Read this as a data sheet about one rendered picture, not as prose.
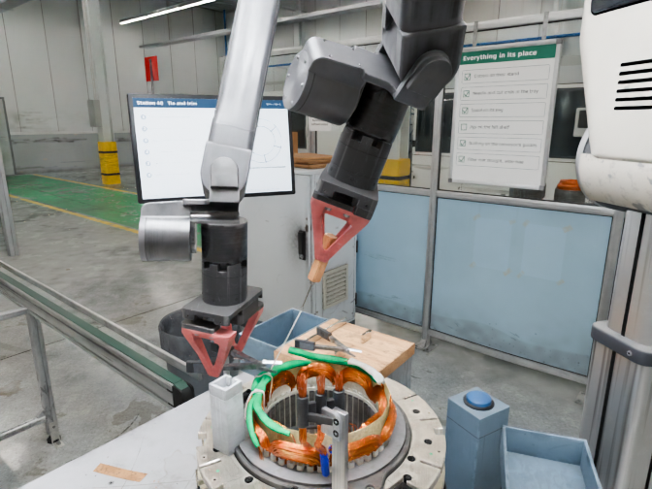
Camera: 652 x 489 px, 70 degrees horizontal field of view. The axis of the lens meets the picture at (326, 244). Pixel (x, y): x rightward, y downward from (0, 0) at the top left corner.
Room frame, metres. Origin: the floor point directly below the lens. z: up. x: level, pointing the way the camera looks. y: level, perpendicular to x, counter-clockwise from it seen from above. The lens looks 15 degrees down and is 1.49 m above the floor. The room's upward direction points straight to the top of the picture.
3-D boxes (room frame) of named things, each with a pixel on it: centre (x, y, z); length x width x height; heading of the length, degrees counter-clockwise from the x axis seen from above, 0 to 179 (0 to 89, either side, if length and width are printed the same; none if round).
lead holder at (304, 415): (0.41, 0.00, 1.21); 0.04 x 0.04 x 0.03; 56
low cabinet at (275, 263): (3.27, 0.31, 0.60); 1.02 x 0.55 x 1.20; 50
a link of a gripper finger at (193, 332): (0.56, 0.14, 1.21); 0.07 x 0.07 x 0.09; 73
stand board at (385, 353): (0.82, -0.04, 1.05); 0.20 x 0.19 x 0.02; 53
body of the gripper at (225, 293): (0.57, 0.13, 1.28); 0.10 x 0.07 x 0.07; 163
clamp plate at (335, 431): (0.40, -0.01, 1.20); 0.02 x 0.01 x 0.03; 48
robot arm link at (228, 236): (0.57, 0.13, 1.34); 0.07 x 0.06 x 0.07; 102
